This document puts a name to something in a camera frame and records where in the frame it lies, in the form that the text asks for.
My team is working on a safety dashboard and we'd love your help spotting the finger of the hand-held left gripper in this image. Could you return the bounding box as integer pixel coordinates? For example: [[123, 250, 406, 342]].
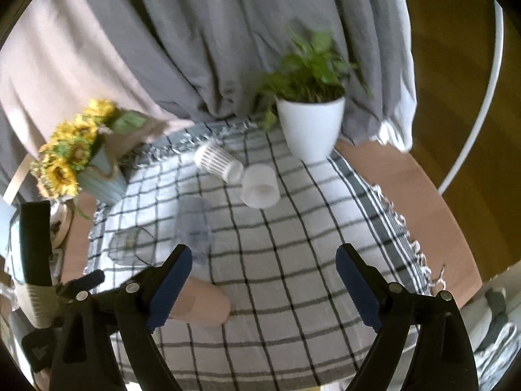
[[57, 269, 106, 297]]

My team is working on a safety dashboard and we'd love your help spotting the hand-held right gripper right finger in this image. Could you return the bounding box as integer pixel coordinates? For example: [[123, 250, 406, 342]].
[[335, 243, 479, 391]]

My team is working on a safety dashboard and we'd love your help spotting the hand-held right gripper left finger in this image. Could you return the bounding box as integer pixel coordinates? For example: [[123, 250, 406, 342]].
[[49, 244, 193, 391]]

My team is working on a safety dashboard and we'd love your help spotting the pink cup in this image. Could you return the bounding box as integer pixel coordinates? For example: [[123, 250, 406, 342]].
[[171, 276, 232, 328]]

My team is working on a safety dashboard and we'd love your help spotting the clear glass cup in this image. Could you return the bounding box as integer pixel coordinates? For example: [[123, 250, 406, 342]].
[[176, 195, 213, 266], [108, 228, 148, 268]]

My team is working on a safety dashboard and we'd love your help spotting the white ribbed cup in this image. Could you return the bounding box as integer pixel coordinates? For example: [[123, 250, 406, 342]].
[[194, 142, 244, 183]]

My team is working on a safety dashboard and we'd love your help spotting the frosted white cup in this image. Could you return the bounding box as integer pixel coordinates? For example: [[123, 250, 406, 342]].
[[240, 164, 281, 209]]

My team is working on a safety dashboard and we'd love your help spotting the checked tablecloth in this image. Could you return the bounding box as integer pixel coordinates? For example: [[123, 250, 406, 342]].
[[83, 119, 445, 388]]

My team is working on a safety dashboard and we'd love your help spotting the light blue flower pot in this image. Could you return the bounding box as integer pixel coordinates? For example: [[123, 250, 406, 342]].
[[77, 150, 129, 207]]

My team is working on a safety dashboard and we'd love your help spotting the yellow sunflower bouquet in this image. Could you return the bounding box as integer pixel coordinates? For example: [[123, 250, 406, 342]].
[[30, 98, 148, 201]]

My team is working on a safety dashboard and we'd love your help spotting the grey cloth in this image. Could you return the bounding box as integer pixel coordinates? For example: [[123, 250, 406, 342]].
[[463, 281, 518, 377]]

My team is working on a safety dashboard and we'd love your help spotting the white plant pot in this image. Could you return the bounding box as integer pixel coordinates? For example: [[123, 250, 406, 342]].
[[275, 95, 347, 163]]

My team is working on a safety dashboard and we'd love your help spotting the beige curtain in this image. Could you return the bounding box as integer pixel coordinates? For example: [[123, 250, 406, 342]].
[[0, 0, 193, 212]]

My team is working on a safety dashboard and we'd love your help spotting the white curtain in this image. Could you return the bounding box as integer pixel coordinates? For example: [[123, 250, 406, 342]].
[[376, 0, 418, 154]]

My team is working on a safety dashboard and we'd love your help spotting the green leafy plant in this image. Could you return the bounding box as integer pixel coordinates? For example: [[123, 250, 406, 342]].
[[256, 28, 372, 132]]

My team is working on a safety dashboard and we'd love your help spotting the white curved tube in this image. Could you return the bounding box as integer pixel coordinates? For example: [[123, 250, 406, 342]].
[[437, 0, 506, 195]]

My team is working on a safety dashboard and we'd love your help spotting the grey curtain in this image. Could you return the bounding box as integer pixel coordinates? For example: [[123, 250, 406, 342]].
[[0, 0, 408, 212]]

